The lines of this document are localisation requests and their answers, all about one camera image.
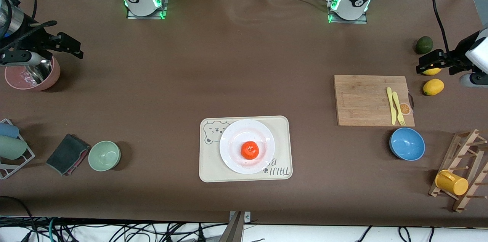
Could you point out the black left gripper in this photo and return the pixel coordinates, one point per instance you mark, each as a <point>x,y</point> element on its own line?
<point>460,57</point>

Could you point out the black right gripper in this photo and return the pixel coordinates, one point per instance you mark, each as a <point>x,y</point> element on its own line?
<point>31,42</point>

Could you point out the white round plate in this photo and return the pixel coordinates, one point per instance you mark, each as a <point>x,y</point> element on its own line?
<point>236,139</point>

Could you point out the orange mandarin fruit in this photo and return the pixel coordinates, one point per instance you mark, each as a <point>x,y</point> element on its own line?
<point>249,150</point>

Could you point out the yellow lemon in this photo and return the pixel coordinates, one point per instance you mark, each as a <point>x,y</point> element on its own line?
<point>433,87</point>
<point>432,71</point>

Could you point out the dark green avocado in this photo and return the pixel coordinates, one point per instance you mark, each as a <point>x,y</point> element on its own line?
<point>424,45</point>

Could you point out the pink bowl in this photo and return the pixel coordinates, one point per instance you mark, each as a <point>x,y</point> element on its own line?
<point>55,76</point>

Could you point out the metal scoop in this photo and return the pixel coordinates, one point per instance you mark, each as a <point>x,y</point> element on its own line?
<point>42,74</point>

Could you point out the clear crushed ice pile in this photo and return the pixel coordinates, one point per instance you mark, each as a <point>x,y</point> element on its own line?
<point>24,78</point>

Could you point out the yellow plastic fork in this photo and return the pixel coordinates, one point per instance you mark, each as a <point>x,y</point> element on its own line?
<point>398,108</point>

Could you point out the yellow plastic knife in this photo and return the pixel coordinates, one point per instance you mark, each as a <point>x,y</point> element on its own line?
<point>391,104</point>

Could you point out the bamboo cutting board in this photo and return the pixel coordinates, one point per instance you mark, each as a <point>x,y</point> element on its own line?
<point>362,101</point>

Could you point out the blue bowl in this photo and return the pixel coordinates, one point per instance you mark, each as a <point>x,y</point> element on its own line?
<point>407,145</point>

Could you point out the pale blue cup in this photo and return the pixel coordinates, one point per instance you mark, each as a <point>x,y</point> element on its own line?
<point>8,130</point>

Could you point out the dark grey folded cloth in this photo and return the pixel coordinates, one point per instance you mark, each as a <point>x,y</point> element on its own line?
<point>66,154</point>

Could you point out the pale green cup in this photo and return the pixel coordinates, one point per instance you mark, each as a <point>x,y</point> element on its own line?
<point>11,148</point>

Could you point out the wooden cup rack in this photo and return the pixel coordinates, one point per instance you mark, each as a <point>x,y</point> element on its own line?
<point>463,181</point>

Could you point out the yellow mug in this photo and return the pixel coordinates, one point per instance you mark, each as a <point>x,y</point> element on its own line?
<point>451,183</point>

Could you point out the pale green bowl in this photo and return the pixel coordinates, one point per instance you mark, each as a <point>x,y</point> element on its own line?
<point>104,156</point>

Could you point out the cream bear print tray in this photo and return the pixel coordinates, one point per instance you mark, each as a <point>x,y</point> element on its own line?
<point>213,169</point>

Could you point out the dark aluminium table leg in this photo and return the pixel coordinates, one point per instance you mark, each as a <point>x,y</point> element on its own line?
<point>233,232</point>

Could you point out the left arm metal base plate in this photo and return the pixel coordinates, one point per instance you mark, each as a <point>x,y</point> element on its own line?
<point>362,21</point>

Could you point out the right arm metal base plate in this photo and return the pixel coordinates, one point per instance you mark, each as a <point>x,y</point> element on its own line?
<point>164,5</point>

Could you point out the metal table bracket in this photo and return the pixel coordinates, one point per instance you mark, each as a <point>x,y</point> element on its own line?
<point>247,217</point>

